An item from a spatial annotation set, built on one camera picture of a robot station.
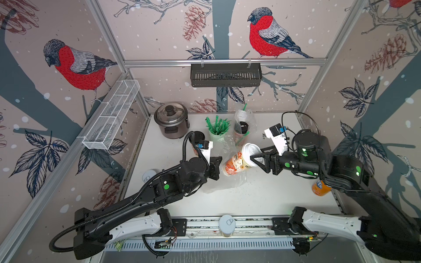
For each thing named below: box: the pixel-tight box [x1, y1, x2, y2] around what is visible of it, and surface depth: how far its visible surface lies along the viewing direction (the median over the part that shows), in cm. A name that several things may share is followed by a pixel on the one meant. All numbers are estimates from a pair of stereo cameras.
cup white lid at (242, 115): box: [238, 110, 248, 123], surface depth 97 cm
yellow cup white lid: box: [222, 142, 263, 177], surface depth 59 cm
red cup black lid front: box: [233, 121, 250, 148], surface depth 90 cm
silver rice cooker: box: [154, 101, 190, 140], surface depth 98 cm
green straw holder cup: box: [205, 115, 231, 142], surface depth 92 cm
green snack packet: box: [115, 238, 125, 252], surface depth 70 cm
